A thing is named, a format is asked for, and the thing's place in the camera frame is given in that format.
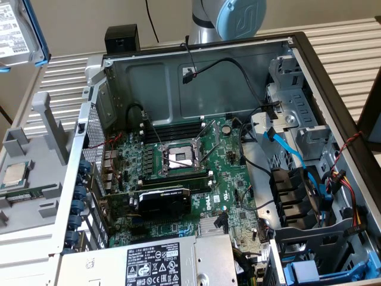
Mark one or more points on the silver hard disk blue carrier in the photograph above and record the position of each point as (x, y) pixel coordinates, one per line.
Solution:
(15, 29)

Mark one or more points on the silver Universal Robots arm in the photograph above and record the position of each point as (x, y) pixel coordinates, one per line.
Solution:
(202, 26)

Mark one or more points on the disk bay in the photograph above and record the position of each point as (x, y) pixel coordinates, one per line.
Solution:
(312, 238)

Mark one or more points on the empty blue disk carrier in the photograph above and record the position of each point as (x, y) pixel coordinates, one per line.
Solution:
(302, 271)

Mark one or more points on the CPU socket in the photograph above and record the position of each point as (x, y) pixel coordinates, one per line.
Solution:
(178, 156)

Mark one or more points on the locking lever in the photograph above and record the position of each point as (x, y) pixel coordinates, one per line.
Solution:
(206, 131)
(153, 131)

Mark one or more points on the black RAM slot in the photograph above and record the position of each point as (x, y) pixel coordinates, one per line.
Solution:
(166, 127)
(166, 134)
(202, 187)
(166, 131)
(166, 138)

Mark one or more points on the silver coin battery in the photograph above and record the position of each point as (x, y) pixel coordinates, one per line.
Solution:
(227, 129)

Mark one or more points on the green Dell motherboard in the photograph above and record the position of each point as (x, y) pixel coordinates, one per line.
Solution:
(223, 169)

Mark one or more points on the black graphics card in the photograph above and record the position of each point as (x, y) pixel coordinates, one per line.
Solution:
(163, 205)

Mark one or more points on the open grey PC case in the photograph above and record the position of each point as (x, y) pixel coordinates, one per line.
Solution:
(149, 89)

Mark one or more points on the silver finned heatsink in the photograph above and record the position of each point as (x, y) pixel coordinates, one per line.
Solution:
(208, 226)

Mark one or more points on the grey power supply unit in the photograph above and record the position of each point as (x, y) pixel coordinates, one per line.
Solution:
(104, 268)

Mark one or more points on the grey plastic parts rack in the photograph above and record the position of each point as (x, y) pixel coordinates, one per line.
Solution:
(38, 175)

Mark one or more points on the green RAM stick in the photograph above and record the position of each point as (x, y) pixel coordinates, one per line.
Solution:
(26, 195)

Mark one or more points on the silver CPU chip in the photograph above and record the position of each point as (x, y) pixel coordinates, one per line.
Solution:
(13, 177)

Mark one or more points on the dark brown board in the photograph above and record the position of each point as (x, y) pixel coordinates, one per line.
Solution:
(372, 104)

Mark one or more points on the black box-shaped bracket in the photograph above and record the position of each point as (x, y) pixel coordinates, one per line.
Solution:
(122, 35)

